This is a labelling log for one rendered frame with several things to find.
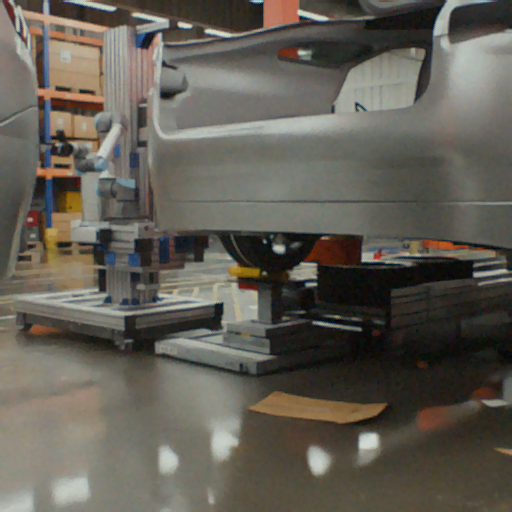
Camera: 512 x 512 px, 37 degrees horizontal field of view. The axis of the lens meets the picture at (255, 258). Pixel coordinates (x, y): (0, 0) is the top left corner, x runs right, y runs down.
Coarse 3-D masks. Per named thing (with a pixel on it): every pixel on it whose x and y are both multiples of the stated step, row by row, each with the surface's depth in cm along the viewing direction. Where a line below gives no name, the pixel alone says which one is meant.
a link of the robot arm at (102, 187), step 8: (112, 112) 479; (96, 120) 480; (104, 120) 477; (96, 128) 482; (104, 128) 477; (104, 136) 479; (112, 152) 482; (112, 160) 482; (112, 168) 483; (104, 176) 480; (112, 176) 482; (96, 184) 484; (104, 184) 480; (96, 192) 484; (104, 192) 481
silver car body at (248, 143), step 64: (384, 0) 421; (448, 0) 244; (192, 64) 373; (256, 64) 403; (320, 64) 449; (448, 64) 241; (192, 128) 318; (256, 128) 291; (320, 128) 269; (384, 128) 253; (448, 128) 242; (192, 192) 326; (256, 192) 299; (320, 192) 277; (384, 192) 260; (448, 192) 247
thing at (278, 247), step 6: (270, 240) 446; (276, 240) 453; (282, 240) 450; (288, 240) 447; (264, 246) 414; (270, 246) 446; (276, 246) 447; (282, 246) 444; (288, 246) 441; (294, 246) 439; (300, 246) 436; (270, 252) 418; (276, 252) 437; (282, 252) 435; (288, 252) 432; (294, 252) 432
